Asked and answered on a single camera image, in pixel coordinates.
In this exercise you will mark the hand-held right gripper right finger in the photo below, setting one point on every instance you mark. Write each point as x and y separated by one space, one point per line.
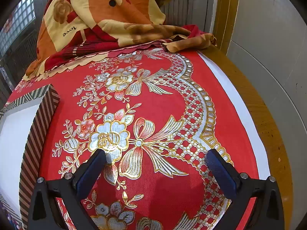
219 172

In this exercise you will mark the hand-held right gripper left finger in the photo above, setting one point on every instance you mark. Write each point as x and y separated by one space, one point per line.
92 172

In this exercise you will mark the striped rectangular tray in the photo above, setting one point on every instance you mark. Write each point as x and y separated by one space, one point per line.
14 136

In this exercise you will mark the white table cover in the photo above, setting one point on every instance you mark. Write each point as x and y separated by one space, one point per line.
230 95

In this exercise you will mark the red floral embossed tablecloth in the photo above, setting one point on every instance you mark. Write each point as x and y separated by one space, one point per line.
168 100

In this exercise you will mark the orange cream printed blanket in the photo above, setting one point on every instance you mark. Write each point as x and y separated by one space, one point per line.
108 12

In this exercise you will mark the grey metal door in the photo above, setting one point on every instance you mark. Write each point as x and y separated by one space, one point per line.
191 9

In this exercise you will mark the glass block window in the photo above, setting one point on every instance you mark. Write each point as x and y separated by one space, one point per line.
21 14

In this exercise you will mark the yellow door frame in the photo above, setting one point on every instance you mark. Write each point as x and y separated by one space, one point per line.
225 12

